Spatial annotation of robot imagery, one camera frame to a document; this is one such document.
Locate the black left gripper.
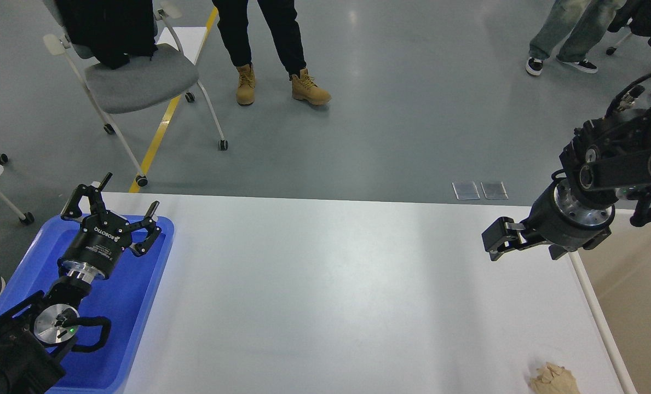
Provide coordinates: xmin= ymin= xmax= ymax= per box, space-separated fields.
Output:
xmin=57 ymin=173 xmax=163 ymax=280

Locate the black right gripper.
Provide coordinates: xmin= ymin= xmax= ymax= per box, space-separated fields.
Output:
xmin=481 ymin=181 xmax=615 ymax=262

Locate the beige paper ball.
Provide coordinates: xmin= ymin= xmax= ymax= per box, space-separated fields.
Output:
xmin=529 ymin=362 xmax=580 ymax=393

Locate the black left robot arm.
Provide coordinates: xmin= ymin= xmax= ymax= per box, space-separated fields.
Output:
xmin=0 ymin=173 xmax=162 ymax=393

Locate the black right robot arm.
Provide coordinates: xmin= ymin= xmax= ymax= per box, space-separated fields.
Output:
xmin=481 ymin=72 xmax=651 ymax=261

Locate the right metal floor plate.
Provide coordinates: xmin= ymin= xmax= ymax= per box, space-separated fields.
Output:
xmin=481 ymin=181 xmax=509 ymax=200

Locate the metal floor plate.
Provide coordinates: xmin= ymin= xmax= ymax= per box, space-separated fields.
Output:
xmin=481 ymin=181 xmax=509 ymax=200
xmin=452 ymin=181 xmax=480 ymax=200

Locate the left metal floor plate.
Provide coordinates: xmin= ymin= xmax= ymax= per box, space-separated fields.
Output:
xmin=452 ymin=181 xmax=480 ymax=200

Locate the blue plastic tray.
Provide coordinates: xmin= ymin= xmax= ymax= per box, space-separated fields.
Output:
xmin=0 ymin=216 xmax=175 ymax=393

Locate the beige plastic bin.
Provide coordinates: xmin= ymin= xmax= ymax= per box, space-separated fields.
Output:
xmin=569 ymin=210 xmax=651 ymax=393

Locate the grey white rolling chair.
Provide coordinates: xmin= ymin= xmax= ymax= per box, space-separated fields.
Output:
xmin=43 ymin=1 xmax=214 ymax=187

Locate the black jacket on chair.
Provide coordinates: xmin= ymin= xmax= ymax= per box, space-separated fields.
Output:
xmin=54 ymin=1 xmax=158 ymax=69

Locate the white floor sheet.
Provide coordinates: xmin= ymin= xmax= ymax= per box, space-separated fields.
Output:
xmin=157 ymin=26 xmax=208 ymax=65

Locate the person in grey jeans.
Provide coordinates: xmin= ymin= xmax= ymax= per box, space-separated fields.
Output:
xmin=525 ymin=1 xmax=626 ymax=77

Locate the person in tan boots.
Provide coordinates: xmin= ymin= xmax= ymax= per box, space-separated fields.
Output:
xmin=211 ymin=0 xmax=332 ymax=107

